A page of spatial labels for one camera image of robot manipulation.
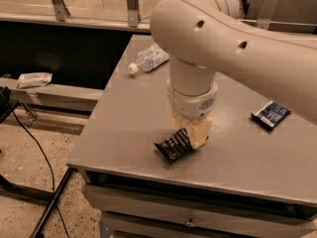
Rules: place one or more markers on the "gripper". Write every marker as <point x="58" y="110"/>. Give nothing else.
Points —
<point x="190" y="103"/>

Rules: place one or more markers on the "black rxbar chocolate wrapper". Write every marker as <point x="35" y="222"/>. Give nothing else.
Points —
<point x="176" y="147"/>

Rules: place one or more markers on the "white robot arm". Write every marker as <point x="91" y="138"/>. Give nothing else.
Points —
<point x="203" y="37"/>

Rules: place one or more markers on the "blue snack bar wrapper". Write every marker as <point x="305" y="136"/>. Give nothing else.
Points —
<point x="270" y="115"/>

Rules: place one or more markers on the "clear plastic water bottle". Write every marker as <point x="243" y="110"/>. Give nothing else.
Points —
<point x="148" y="59"/>

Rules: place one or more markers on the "grey cabinet drawer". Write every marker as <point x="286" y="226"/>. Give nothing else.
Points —
<point x="144" y="214"/>

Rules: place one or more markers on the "black tripod leg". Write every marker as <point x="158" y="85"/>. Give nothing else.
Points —
<point x="37" y="232"/>

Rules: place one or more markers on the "grey metal shelf beam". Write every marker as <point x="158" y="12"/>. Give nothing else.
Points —
<point x="55" y="95"/>

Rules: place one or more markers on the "white crumpled packet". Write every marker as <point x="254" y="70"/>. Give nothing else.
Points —
<point x="34" y="79"/>

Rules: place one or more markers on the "black device at left edge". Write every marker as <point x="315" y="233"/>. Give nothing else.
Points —
<point x="6" y="105"/>

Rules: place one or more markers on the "right metal railing bracket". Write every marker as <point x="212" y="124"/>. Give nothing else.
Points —
<point x="265" y="14"/>

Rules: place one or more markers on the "metal railing bracket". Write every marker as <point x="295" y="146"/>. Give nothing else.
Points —
<point x="265" y="14"/>
<point x="133" y="13"/>
<point x="60" y="10"/>

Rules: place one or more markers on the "middle metal railing bracket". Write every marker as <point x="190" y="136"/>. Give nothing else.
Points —
<point x="133" y="13"/>

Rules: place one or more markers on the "left metal railing bracket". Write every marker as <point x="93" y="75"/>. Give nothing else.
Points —
<point x="60" y="10"/>

